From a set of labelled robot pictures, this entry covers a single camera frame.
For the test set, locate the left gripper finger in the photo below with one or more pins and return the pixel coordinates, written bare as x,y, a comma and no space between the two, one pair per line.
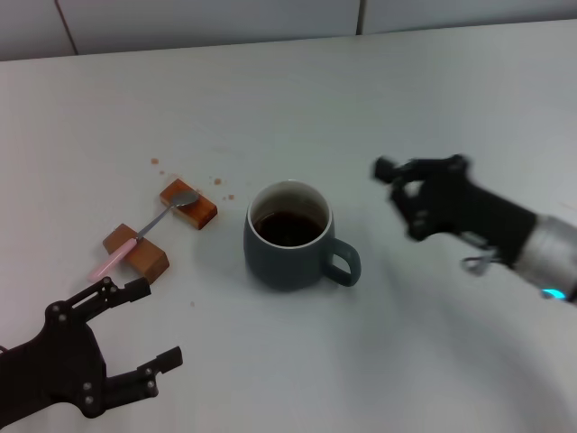
108,293
135,383

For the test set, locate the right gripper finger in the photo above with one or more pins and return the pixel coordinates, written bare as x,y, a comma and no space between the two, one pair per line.
412,207
385,168

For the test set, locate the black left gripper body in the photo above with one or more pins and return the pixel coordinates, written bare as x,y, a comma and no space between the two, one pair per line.
49,365

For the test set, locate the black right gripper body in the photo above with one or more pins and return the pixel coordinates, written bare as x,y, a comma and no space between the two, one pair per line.
478,212

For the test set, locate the grey ceramic cup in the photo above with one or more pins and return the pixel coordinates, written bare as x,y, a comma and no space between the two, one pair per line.
279,266

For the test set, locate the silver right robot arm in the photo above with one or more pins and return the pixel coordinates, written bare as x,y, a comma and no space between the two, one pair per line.
554,252

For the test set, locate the notched wooden block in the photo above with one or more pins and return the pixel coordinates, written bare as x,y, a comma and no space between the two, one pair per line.
149,264

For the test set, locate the dark coffee liquid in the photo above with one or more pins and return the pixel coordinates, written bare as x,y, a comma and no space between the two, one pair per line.
288,227

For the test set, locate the solid wooden block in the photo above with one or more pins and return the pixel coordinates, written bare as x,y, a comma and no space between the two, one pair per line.
200,214

